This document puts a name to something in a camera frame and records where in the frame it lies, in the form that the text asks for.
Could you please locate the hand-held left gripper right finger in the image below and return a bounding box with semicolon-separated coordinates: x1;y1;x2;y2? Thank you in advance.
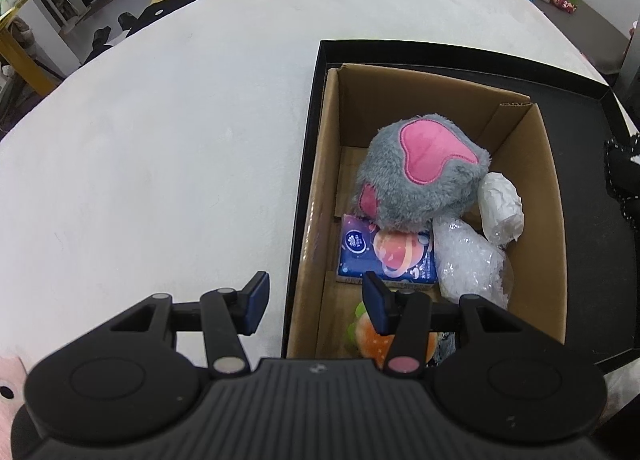
362;271;523;376

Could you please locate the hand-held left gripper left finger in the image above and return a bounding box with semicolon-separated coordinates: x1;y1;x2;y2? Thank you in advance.
107;270;272;376

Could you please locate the burger plush toy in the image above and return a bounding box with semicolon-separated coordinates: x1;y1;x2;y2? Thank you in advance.
347;303;438;371

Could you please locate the purple tissue packet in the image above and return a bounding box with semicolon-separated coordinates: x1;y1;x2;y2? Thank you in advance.
337;213;439;288

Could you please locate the clear bubble wrap bag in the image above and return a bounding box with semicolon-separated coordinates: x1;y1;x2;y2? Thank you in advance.
431;215;516;308

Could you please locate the grey and pink plush toy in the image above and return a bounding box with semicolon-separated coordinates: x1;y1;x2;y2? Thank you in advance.
351;113;492;231

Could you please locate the white paper wad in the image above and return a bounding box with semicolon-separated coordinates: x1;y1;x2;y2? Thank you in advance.
477;171;525;246

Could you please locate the brown cardboard box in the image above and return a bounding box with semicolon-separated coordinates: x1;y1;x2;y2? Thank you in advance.
287;63;568;361

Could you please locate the black shallow tray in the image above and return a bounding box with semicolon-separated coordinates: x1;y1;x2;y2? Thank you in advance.
280;39;640;376

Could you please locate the black knitted toy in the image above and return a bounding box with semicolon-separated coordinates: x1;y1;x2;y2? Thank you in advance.
603;133;640;233

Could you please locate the black floor mat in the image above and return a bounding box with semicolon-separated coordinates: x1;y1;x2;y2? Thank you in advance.
122;0;201;38

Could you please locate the yellow wooden table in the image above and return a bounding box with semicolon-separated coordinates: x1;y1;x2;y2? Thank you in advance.
0;0;58;96

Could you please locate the grey desk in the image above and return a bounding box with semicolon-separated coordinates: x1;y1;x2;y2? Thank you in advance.
515;0;631;76

